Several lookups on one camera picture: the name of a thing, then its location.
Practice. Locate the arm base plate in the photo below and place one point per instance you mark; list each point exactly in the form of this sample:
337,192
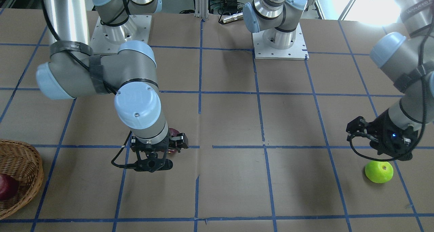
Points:
272,44
106,40

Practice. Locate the black power adapter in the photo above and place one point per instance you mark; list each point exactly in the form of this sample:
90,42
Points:
230,4

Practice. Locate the red apple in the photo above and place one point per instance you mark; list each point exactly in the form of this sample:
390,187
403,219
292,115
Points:
8,186

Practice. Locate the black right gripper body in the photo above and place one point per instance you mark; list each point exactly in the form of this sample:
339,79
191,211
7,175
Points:
180,142

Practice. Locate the silver metal cylinder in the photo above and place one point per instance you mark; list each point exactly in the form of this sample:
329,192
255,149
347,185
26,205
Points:
232,18

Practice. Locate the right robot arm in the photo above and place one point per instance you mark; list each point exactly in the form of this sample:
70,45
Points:
74,70

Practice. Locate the aluminium frame post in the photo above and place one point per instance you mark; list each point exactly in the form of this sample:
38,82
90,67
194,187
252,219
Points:
201,9

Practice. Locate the wicker basket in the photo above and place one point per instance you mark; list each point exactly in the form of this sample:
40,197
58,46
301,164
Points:
22,162

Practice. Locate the dark purple apple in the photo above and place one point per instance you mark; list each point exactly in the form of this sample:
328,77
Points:
174,143

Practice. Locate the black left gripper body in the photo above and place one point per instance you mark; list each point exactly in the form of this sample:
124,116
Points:
379,127

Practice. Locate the green apple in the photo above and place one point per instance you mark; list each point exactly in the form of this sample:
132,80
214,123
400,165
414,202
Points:
379,172

